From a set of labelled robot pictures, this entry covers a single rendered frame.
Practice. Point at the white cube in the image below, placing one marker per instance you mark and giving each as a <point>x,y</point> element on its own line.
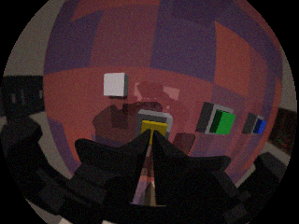
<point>115,84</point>

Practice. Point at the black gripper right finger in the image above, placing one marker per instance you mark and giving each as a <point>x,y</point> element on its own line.
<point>171,166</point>

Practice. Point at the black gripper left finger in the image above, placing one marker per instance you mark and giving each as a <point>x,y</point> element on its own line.
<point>126,160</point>

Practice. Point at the green button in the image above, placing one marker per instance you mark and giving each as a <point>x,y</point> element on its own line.
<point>216,119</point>

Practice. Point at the yellow button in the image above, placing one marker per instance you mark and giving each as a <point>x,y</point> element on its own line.
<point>150,120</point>

